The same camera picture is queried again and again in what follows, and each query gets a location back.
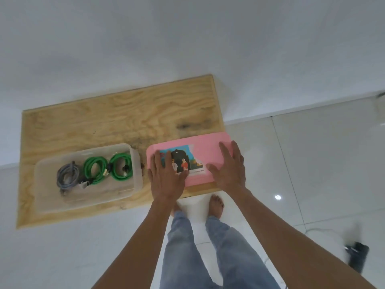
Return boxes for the person's left hand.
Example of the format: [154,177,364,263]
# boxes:
[147,150,190,206]

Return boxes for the person's right hand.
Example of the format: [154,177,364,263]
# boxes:
[205,140,251,197]

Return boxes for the pink picture lid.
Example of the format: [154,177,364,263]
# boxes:
[146,131,234,188]

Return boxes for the clear plastic container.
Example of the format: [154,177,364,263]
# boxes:
[34,143,144,215]

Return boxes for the grey cable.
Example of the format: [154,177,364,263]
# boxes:
[56,161,88,197]

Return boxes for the person's right forearm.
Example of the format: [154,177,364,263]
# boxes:
[233,189,378,289]

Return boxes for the person's left forearm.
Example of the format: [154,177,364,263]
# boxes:
[91,199,178,289]

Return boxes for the person's right foot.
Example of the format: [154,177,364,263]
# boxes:
[206,194,225,221]

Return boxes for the person's blue jeans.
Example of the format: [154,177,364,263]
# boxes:
[158,211,282,289]

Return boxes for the white round floor object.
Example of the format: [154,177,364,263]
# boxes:
[304,228,350,264]

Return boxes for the black floor object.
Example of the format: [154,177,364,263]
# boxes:
[345,241,370,274]

